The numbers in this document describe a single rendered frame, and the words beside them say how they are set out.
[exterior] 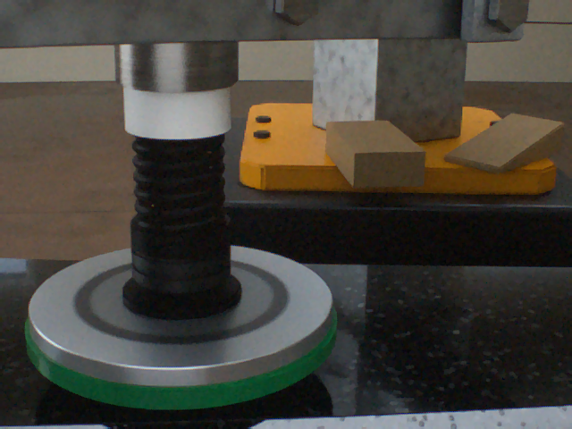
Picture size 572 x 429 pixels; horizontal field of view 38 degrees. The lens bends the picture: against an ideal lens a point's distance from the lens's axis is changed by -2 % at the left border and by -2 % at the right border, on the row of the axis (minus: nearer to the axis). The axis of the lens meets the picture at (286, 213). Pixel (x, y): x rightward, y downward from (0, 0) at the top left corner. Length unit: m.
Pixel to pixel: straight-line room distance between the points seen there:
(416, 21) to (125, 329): 0.28
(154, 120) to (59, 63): 6.31
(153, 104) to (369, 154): 0.64
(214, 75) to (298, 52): 6.27
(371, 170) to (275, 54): 5.66
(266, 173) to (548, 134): 0.45
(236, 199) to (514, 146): 0.44
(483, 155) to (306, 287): 0.72
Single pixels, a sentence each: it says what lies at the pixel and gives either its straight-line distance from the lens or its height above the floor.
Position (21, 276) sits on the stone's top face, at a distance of 0.80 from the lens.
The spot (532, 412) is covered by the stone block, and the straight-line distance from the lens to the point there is 0.60.
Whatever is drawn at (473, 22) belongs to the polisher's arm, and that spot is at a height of 1.05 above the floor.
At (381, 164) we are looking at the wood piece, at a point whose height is 0.81.
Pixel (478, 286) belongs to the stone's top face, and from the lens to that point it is 0.78.
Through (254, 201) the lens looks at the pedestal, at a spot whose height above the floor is 0.74.
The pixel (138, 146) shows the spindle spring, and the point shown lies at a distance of 0.55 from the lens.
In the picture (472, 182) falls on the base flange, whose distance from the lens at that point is 1.28.
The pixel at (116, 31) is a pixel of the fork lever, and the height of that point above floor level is 1.05.
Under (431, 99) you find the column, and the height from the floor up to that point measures 0.85.
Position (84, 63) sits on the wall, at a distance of 6.80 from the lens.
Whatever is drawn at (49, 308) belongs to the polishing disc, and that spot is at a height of 0.86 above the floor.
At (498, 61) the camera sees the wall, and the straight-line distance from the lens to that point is 7.20.
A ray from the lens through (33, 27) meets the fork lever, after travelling 0.46.
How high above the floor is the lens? 1.10
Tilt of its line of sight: 18 degrees down
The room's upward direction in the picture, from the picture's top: 1 degrees clockwise
